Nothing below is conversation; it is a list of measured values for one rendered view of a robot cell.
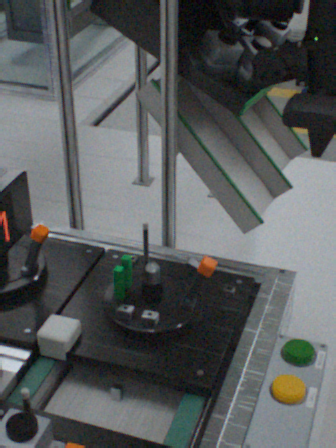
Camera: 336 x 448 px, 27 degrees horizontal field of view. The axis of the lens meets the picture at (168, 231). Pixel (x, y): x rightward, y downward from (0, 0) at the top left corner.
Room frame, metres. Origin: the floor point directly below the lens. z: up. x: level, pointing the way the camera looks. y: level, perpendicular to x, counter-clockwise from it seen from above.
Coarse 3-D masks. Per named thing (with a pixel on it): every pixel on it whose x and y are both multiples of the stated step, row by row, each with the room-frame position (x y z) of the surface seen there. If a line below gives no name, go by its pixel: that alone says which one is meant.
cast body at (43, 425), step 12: (12, 420) 0.46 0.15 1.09; (24, 420) 0.46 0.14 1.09; (36, 420) 0.46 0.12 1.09; (48, 420) 0.47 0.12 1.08; (0, 432) 0.46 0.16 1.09; (12, 432) 0.45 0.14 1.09; (24, 432) 0.45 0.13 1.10; (36, 432) 0.45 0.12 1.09; (48, 432) 0.46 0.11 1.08; (0, 444) 0.44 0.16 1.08; (12, 444) 0.44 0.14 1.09; (24, 444) 0.44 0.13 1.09; (36, 444) 0.44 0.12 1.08; (48, 444) 0.46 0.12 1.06; (60, 444) 0.47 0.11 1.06
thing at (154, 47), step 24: (96, 0) 1.06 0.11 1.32; (120, 0) 1.04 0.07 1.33; (144, 0) 1.02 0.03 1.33; (192, 0) 1.13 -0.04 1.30; (120, 24) 1.04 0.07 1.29; (144, 24) 1.02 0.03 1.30; (192, 24) 1.13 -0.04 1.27; (216, 24) 1.11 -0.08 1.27; (144, 48) 1.02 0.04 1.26; (192, 48) 1.07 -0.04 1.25; (192, 72) 0.98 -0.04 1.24; (216, 96) 0.96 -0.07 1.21; (240, 96) 1.00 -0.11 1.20
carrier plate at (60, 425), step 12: (0, 408) 0.59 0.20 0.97; (12, 408) 0.59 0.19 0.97; (0, 420) 0.57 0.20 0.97; (60, 420) 0.57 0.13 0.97; (72, 420) 0.57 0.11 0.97; (60, 432) 0.55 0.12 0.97; (72, 432) 0.55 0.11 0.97; (84, 432) 0.55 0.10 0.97; (96, 432) 0.55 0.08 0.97; (108, 432) 0.55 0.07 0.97; (120, 432) 0.55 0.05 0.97; (84, 444) 0.54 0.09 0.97; (96, 444) 0.54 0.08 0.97; (108, 444) 0.54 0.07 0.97; (120, 444) 0.54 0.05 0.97; (132, 444) 0.54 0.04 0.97; (144, 444) 0.54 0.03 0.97; (156, 444) 0.54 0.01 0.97
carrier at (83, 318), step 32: (128, 256) 0.81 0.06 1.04; (96, 288) 0.82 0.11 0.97; (128, 288) 0.80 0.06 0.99; (160, 288) 0.77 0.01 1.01; (64, 320) 0.73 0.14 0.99; (96, 320) 0.75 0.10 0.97; (128, 320) 0.73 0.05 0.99; (160, 320) 0.73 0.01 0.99; (192, 320) 0.73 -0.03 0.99; (224, 320) 0.75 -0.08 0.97; (64, 352) 0.69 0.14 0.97; (96, 352) 0.69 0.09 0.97; (128, 352) 0.69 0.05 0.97; (160, 352) 0.69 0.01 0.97; (192, 352) 0.69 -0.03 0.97; (224, 352) 0.69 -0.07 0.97; (160, 384) 0.65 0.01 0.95; (192, 384) 0.63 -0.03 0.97
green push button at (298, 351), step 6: (288, 342) 0.70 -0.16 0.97; (294, 342) 0.70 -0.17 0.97; (300, 342) 0.70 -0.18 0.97; (306, 342) 0.70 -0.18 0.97; (288, 348) 0.69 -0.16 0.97; (294, 348) 0.69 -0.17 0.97; (300, 348) 0.69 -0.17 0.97; (306, 348) 0.69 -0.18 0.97; (312, 348) 0.69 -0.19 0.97; (288, 354) 0.68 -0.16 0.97; (294, 354) 0.68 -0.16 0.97; (300, 354) 0.68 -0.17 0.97; (306, 354) 0.68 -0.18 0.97; (312, 354) 0.68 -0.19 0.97; (294, 360) 0.68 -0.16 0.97; (300, 360) 0.67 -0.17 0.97; (306, 360) 0.68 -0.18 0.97
